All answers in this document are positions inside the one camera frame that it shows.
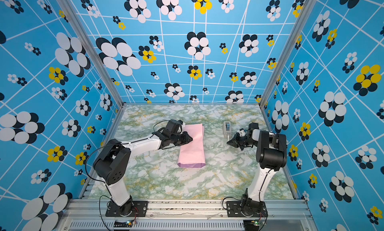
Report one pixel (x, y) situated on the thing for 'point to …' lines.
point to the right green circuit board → (251, 225)
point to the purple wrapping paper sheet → (192, 154)
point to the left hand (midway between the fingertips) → (194, 139)
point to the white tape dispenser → (227, 126)
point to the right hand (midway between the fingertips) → (229, 143)
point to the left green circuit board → (128, 224)
